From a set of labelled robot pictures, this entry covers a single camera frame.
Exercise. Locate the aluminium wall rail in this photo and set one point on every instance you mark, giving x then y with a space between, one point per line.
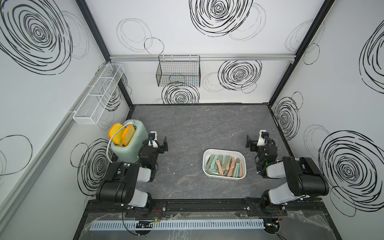
203 57
33 171

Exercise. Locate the green toaster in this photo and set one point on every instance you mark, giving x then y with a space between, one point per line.
129 154

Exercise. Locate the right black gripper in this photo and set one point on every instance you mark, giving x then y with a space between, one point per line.
254 144

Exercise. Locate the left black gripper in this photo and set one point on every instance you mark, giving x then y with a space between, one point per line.
160 149

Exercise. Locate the orange toast slice left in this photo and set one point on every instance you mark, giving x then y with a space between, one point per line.
115 133

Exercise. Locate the grey slotted cable duct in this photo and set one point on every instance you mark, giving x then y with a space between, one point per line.
165 225

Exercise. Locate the aluminium wall rail back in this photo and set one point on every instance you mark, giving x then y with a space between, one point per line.
203 57

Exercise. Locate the black wire basket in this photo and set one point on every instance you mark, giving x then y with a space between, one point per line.
184 69

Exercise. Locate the orange toast slice right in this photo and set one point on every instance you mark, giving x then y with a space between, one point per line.
128 134

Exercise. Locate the orange toast slice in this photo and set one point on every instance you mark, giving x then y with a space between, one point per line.
128 134
115 133

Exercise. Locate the white wire shelf basket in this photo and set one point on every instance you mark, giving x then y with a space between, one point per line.
94 104

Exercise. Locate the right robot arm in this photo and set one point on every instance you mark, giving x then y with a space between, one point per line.
303 178

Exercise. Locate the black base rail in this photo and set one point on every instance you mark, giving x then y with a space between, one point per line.
166 208

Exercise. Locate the white plastic storage box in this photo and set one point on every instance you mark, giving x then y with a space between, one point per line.
224 164

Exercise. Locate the aluminium wall rail left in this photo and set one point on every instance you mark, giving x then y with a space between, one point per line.
33 171

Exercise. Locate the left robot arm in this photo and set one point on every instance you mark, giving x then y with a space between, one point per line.
119 184

